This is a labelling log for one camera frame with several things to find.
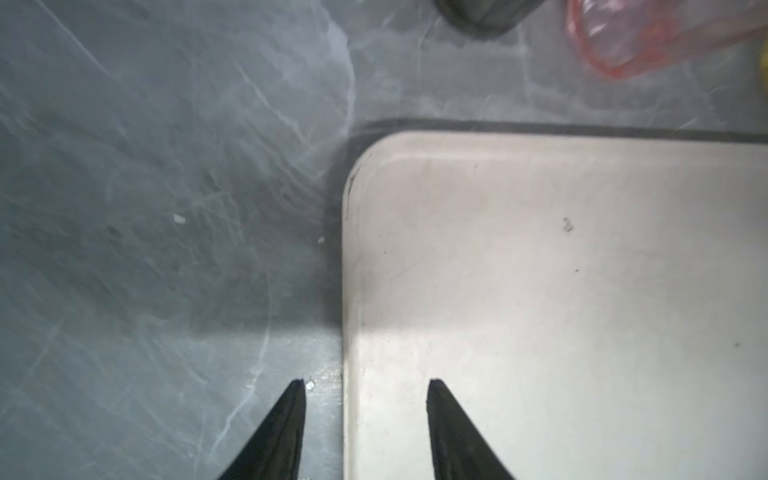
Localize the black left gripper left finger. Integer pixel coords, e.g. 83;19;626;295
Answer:
220;379;306;480

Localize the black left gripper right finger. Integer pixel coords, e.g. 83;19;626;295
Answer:
426;379;514;480

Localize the beige rectangular tray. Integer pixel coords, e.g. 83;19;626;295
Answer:
342;132;767;479

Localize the dark grey translucent cup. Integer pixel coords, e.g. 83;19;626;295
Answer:
433;0;544;39

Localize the pink translucent short cup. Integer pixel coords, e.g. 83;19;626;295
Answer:
565;1;767;80

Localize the yellow translucent short cup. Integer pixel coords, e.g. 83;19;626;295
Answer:
759;41;768;92

